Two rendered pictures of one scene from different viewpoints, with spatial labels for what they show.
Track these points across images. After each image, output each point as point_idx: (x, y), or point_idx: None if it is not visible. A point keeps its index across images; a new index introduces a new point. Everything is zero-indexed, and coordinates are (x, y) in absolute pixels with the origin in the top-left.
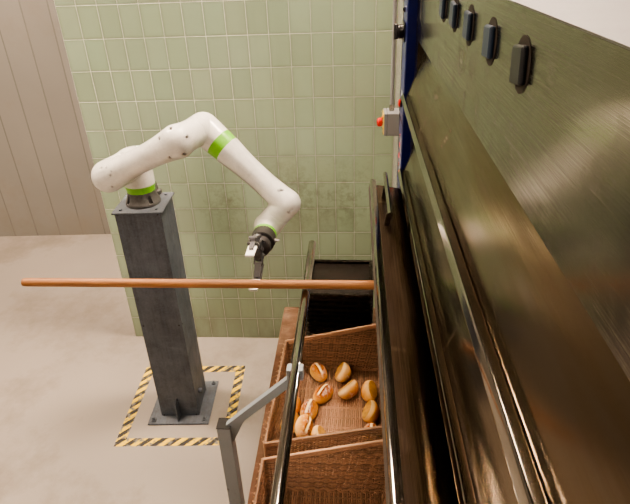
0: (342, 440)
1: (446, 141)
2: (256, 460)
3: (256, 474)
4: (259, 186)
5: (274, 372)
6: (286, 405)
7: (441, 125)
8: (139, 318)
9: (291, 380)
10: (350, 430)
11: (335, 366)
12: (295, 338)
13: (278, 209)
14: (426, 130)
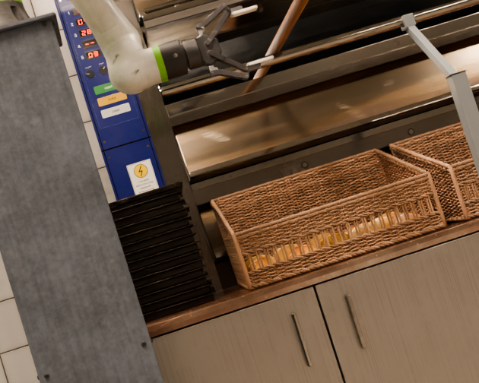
0: (400, 171)
1: None
2: (432, 233)
3: (452, 226)
4: (115, 3)
5: (263, 288)
6: (452, 1)
7: None
8: (143, 316)
9: (423, 9)
10: (392, 156)
11: (237, 289)
12: (365, 26)
13: (138, 36)
14: None
